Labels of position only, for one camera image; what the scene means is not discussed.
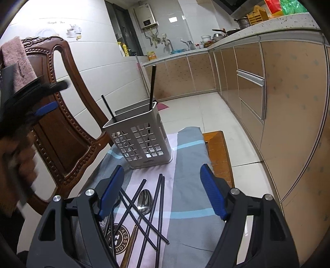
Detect silver spoon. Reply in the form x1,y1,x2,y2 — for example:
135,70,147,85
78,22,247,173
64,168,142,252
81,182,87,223
120,189,153,268

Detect orange wooden table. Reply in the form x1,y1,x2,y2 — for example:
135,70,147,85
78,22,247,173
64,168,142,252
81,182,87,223
202,131,235,188

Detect wooden utensil rack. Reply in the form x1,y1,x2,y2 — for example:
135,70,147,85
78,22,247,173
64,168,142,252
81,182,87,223
247,5,269,25

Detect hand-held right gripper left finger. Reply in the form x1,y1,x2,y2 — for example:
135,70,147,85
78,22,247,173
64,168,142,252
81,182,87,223
26,165,125,268

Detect person's left hand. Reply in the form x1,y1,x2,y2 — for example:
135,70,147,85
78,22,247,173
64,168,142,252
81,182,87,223
0,130,38,214

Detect beige kitchen cabinets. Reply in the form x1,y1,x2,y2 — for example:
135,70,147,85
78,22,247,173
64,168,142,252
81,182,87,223
143,33,330,263

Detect dark glass door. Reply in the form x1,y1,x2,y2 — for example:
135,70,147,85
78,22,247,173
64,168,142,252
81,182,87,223
104,0,143,56

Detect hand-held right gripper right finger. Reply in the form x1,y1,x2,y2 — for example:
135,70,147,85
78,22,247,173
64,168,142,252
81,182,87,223
200,163,301,268

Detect green plastic bag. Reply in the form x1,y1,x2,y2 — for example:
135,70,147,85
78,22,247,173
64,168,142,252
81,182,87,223
281,0,310,16

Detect broom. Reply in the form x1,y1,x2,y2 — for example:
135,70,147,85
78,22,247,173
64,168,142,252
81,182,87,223
135,55,158,103

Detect white wall water heater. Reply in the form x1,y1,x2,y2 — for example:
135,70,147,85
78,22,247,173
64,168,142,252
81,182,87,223
133,4,158,28

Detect striped grey blue tablecloth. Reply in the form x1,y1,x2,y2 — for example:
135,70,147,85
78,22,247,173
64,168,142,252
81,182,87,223
70,126,232,268

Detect pink towel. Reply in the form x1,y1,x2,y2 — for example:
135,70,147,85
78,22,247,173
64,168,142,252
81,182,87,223
0,36,38,93

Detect speckled stone countertop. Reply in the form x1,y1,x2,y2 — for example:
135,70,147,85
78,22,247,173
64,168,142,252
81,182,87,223
143,13,320,66

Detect carved dark wooden chair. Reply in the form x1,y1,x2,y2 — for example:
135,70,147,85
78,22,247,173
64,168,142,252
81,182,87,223
0,36,114,217

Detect red shopping bag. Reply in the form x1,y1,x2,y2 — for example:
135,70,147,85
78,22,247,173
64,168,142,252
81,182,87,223
264,0,283,17

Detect black wok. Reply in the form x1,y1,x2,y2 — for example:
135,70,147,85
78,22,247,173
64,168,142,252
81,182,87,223
213,28,240,36

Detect white slotted utensil basket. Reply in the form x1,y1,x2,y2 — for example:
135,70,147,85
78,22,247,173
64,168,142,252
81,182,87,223
102,102,174,169

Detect black range hood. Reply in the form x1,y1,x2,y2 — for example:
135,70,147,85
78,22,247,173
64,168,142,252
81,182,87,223
213,0,258,12

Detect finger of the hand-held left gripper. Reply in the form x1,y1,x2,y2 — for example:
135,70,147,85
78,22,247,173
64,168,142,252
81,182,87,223
33,102,59,118
39,80,70,93

